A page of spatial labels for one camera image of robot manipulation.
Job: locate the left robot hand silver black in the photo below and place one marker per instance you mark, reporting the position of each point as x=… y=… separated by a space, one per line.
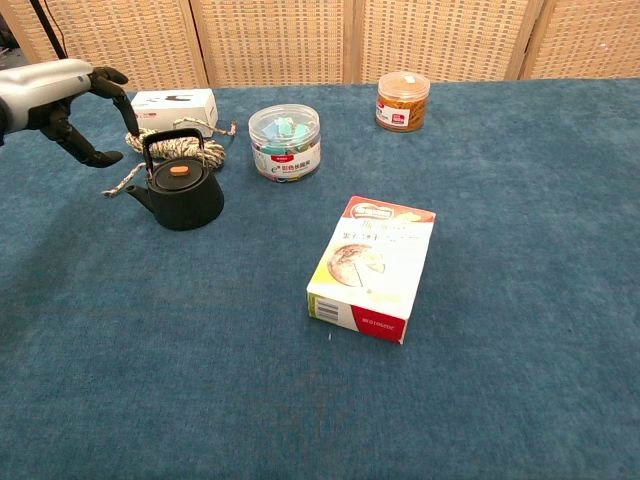
x=45 y=90

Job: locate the black cast iron teapot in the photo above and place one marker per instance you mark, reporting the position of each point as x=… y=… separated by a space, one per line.
x=190 y=210

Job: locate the black tripod stand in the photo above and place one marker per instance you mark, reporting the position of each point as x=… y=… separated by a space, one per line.
x=47 y=30

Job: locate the woven wooden screen panel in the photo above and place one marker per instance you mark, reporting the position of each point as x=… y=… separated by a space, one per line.
x=590 y=35
x=125 y=40
x=275 y=40
x=440 y=40

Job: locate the white cardboard box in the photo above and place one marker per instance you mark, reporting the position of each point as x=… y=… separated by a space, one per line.
x=175 y=107

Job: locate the clear jar of coloured clips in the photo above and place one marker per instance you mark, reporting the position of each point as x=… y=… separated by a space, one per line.
x=285 y=160

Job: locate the orange jar of rubber bands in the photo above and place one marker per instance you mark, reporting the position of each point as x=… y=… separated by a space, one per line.
x=402 y=107

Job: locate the cake mix carton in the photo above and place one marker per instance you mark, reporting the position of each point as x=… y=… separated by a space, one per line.
x=370 y=270

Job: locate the blue table cloth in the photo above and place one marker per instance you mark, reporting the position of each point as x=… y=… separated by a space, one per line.
x=500 y=300

